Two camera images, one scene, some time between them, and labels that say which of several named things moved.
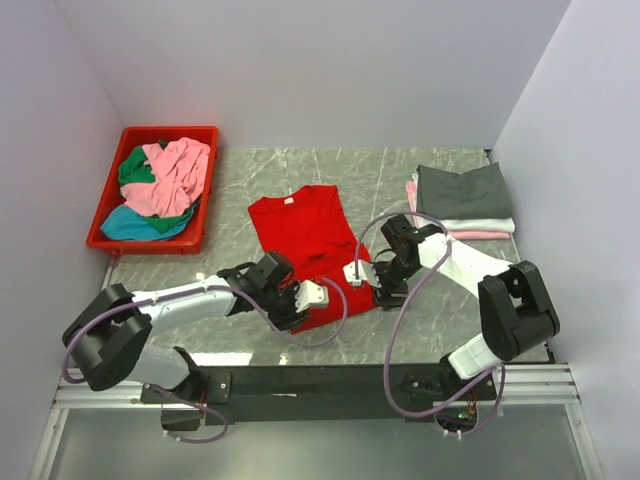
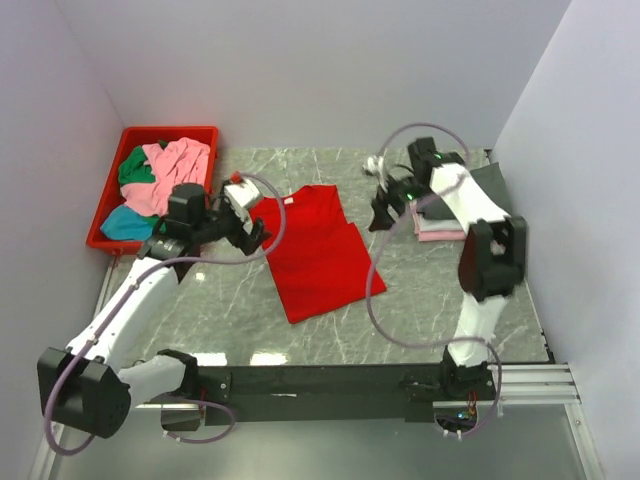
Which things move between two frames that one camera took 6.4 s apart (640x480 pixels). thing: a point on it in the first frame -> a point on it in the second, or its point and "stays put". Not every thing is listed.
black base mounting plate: [250, 394] stays put
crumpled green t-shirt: [132, 168] stays put
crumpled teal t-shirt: [124, 224] stays put
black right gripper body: [393, 276] -> [398, 193]
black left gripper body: [280, 304] -> [224, 223]
